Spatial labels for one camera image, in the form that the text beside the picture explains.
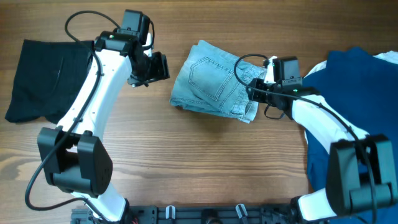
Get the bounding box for light blue denim shorts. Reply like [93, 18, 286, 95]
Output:
[170, 40, 267, 123]

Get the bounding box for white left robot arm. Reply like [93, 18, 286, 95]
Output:
[31, 32, 170, 223]

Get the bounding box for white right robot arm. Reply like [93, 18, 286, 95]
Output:
[246, 57, 397, 223]

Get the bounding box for black folded garment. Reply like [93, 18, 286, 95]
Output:
[5, 39, 93, 124]

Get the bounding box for dark blue garment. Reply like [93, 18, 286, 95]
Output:
[303, 47, 397, 223]

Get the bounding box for white garment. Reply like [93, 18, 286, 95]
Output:
[305, 50, 398, 78]

